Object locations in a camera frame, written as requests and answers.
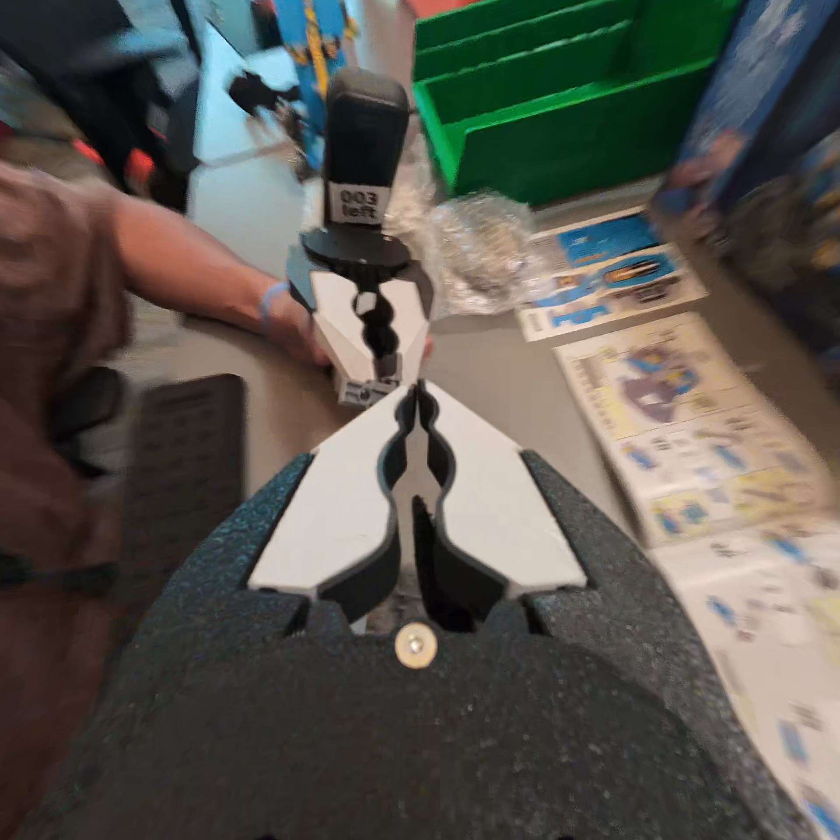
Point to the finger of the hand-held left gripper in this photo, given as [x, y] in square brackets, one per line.
[410, 315]
[338, 321]

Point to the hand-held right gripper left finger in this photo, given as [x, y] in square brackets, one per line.
[321, 518]

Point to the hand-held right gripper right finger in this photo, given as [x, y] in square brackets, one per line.
[505, 518]

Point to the person's left forearm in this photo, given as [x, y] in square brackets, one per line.
[184, 262]

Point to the grey desk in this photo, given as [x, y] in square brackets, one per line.
[499, 367]

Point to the person's left hand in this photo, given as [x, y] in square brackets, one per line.
[298, 331]

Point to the blue wristband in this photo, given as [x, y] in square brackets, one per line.
[270, 308]

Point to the crumpled clear plastic bag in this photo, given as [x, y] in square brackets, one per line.
[479, 256]

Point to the green plastic bin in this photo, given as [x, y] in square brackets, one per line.
[564, 118]

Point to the blue sticker sheet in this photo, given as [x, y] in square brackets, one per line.
[610, 275]

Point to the building instruction booklet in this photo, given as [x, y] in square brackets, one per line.
[689, 426]

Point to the black chair armrest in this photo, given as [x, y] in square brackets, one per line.
[88, 407]

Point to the blue building set box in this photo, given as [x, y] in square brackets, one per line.
[774, 164]

